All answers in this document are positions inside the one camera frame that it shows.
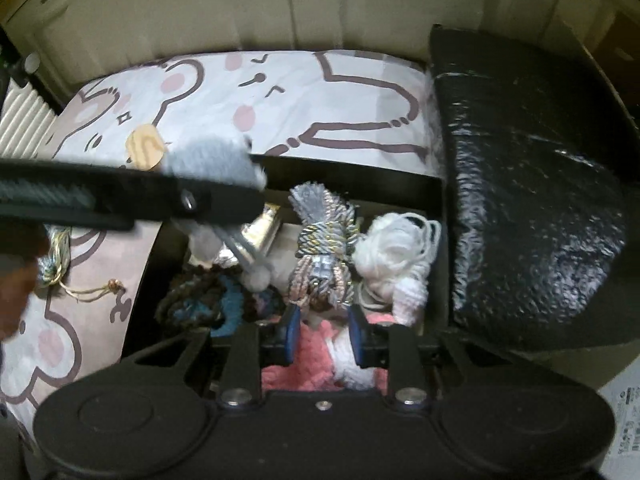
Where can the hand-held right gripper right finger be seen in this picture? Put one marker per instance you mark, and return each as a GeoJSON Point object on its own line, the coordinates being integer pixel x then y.
{"type": "Point", "coordinates": [356, 336]}

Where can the pink knitted toy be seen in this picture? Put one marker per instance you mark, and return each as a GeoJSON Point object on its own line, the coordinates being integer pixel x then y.
{"type": "Point", "coordinates": [310, 357]}

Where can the white yarn bundle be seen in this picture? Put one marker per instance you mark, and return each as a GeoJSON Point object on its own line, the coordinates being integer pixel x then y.
{"type": "Point", "coordinates": [395, 245]}

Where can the gold packet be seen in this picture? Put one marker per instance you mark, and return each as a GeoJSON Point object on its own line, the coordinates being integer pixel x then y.
{"type": "Point", "coordinates": [262, 226]}

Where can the blue gold tassel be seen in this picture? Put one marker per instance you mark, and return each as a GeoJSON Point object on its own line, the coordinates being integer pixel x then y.
{"type": "Point", "coordinates": [55, 260]}

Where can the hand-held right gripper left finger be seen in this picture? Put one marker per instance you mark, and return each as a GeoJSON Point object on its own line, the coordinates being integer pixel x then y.
{"type": "Point", "coordinates": [292, 334]}

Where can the cartoon printed bed sheet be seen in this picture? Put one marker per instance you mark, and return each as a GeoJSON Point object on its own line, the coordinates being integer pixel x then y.
{"type": "Point", "coordinates": [300, 105]}

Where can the white pink crochet piece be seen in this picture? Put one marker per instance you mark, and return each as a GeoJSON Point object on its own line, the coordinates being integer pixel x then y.
{"type": "Point", "coordinates": [411, 302]}

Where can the grey fuzzy yarn ball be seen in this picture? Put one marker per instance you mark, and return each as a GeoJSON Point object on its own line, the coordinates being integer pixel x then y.
{"type": "Point", "coordinates": [215, 162]}

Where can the black storage box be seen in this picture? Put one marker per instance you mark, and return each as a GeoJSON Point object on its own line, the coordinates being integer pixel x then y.
{"type": "Point", "coordinates": [440, 260]}

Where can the black bubble wrap package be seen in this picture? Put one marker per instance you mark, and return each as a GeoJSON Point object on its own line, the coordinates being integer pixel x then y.
{"type": "Point", "coordinates": [525, 185]}

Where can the white box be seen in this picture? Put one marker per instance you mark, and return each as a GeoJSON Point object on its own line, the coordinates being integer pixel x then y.
{"type": "Point", "coordinates": [622, 410]}

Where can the white corrugated panel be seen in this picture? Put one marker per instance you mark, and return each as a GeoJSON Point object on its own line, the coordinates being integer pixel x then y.
{"type": "Point", "coordinates": [20, 120]}

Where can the oval wooden block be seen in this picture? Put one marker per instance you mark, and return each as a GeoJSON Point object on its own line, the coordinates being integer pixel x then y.
{"type": "Point", "coordinates": [145, 147]}

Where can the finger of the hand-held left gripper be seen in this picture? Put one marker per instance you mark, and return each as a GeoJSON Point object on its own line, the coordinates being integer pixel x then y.
{"type": "Point", "coordinates": [215, 201]}
{"type": "Point", "coordinates": [244, 250]}

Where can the beige wardrobe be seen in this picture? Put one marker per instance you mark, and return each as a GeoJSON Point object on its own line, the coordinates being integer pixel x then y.
{"type": "Point", "coordinates": [350, 0]}

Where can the brown blue yarn bundle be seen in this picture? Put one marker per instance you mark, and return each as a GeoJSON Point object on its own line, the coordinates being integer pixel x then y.
{"type": "Point", "coordinates": [195, 301]}

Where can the person's left hand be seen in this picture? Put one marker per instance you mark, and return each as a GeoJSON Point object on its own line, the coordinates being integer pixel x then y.
{"type": "Point", "coordinates": [15, 290]}

